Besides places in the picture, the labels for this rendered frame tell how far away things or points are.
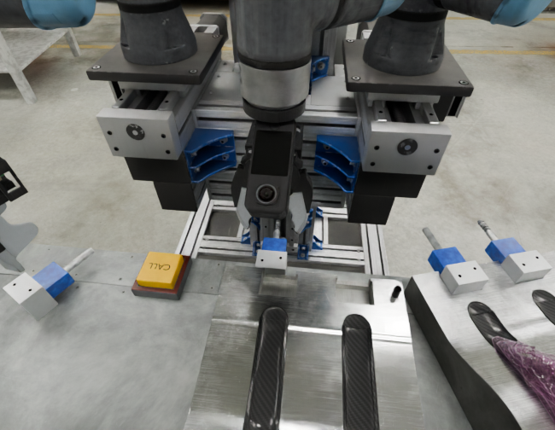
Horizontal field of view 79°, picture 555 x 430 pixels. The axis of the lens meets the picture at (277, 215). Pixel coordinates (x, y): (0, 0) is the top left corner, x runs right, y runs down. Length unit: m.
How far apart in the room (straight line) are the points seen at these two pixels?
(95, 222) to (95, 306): 1.39
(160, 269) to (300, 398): 0.31
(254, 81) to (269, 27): 0.05
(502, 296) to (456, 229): 1.37
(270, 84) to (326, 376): 0.34
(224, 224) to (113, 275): 0.89
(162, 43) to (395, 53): 0.43
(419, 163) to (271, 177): 0.37
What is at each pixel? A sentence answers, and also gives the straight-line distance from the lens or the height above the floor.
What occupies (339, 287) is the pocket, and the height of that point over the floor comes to 0.87.
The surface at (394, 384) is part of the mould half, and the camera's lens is 0.46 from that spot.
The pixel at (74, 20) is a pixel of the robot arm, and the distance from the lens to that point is 0.44.
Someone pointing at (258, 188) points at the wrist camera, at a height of 1.07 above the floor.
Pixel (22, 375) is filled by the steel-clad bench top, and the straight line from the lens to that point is 0.65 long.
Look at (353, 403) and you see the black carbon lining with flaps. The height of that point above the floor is 0.88.
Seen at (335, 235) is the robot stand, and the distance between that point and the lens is 1.46.
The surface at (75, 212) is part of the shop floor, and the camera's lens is 2.14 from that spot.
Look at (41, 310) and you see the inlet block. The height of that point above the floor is 0.81.
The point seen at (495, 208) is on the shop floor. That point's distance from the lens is 2.21.
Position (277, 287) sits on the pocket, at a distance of 0.52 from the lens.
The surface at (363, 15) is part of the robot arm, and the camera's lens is 0.41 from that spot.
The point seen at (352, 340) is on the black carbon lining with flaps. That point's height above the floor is 0.88.
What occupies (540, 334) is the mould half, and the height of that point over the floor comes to 0.86.
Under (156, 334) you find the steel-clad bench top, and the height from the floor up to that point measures 0.80.
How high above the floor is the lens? 1.31
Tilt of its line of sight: 46 degrees down
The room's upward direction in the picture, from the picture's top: straight up
